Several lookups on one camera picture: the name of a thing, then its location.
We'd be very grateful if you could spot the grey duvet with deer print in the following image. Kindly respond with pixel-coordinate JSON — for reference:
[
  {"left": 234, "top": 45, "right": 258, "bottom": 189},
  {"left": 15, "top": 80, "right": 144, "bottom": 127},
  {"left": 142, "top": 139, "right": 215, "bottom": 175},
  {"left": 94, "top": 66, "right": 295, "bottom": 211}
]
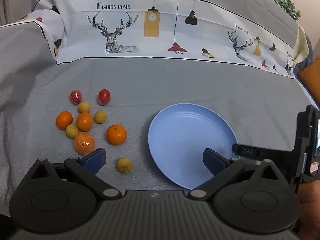
[{"left": 15, "top": 0, "right": 300, "bottom": 80}]

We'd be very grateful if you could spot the orange cushion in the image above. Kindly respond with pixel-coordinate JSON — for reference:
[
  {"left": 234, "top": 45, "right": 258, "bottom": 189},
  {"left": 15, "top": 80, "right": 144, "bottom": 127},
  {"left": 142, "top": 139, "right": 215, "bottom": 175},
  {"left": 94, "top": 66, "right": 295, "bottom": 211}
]
[{"left": 299, "top": 55, "right": 320, "bottom": 100}]

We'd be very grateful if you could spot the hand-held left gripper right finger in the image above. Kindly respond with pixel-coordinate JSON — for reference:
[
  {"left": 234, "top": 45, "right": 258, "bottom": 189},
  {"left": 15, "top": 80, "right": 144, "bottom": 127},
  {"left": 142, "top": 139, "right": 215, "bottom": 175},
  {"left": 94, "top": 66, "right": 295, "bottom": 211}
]
[{"left": 188, "top": 148, "right": 292, "bottom": 200}]

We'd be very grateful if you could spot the person's right forearm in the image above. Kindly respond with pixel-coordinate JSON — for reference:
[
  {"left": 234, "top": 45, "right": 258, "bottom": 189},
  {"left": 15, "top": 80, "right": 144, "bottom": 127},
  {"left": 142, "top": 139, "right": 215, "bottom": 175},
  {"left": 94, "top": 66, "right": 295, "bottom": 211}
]
[{"left": 297, "top": 177, "right": 320, "bottom": 205}]

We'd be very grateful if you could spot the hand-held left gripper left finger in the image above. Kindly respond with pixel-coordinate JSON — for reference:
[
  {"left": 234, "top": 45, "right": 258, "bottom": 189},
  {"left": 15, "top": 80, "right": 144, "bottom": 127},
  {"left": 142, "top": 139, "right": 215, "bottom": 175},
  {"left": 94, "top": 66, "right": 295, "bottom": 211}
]
[{"left": 30, "top": 147, "right": 123, "bottom": 199}]

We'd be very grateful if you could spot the green checked cloth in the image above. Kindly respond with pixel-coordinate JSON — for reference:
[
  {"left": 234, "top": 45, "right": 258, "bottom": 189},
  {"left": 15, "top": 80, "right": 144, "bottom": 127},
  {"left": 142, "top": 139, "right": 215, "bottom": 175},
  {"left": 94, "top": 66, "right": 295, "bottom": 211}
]
[{"left": 246, "top": 0, "right": 300, "bottom": 22}]

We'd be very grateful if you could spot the plastic-wrapped orange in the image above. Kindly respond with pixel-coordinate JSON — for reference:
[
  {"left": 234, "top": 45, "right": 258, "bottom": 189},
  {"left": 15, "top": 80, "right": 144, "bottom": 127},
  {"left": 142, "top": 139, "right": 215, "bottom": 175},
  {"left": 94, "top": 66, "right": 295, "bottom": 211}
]
[{"left": 74, "top": 132, "right": 96, "bottom": 155}]

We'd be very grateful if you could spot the small yellow fruit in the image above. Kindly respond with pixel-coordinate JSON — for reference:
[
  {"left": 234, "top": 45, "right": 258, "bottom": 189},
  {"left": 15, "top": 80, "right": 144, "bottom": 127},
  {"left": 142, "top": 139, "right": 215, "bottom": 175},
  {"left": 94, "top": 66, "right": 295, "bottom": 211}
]
[
  {"left": 65, "top": 124, "right": 79, "bottom": 139},
  {"left": 94, "top": 110, "right": 108, "bottom": 124},
  {"left": 78, "top": 101, "right": 91, "bottom": 113},
  {"left": 116, "top": 157, "right": 133, "bottom": 174}
]

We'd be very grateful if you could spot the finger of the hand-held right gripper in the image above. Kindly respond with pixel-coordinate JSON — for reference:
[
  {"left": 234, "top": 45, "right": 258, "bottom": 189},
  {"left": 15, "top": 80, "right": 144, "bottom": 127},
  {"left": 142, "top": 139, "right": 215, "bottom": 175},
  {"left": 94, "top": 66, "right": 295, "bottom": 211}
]
[{"left": 232, "top": 144, "right": 298, "bottom": 159}]

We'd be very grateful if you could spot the cream cloth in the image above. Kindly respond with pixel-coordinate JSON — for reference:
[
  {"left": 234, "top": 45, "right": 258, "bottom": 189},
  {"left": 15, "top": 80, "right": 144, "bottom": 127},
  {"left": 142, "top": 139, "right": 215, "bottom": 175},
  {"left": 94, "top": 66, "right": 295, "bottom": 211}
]
[{"left": 292, "top": 25, "right": 310, "bottom": 65}]

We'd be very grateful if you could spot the red fruit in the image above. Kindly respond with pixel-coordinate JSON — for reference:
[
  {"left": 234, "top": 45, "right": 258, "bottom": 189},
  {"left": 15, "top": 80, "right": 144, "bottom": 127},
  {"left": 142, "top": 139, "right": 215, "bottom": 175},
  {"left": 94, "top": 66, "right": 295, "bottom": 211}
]
[
  {"left": 98, "top": 89, "right": 111, "bottom": 106},
  {"left": 70, "top": 89, "right": 83, "bottom": 105}
]

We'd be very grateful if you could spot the light blue plate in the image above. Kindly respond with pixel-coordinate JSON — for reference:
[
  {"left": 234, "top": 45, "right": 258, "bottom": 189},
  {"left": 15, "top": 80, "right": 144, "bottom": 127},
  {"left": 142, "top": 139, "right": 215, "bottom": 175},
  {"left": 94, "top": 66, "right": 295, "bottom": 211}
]
[{"left": 148, "top": 103, "right": 239, "bottom": 190}]

